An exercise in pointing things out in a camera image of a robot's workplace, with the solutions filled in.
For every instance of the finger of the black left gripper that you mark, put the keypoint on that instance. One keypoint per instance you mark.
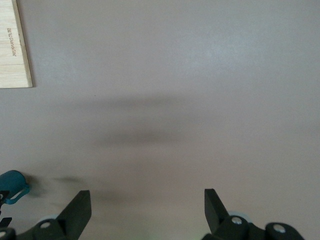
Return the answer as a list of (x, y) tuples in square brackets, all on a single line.
[(3, 195), (5, 221)]

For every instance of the bamboo cutting board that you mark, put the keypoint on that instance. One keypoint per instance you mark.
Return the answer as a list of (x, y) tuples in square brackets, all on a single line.
[(10, 50)]

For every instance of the teal cup with yellow inside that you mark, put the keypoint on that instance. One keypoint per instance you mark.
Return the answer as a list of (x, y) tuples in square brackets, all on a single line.
[(12, 180)]

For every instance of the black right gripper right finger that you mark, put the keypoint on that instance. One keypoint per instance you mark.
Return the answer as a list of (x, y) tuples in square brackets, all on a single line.
[(217, 217)]

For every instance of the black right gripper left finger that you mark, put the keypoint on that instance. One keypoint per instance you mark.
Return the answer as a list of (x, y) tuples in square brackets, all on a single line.
[(72, 220)]

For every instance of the brown table mat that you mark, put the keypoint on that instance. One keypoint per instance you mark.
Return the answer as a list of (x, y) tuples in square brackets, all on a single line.
[(175, 75)]

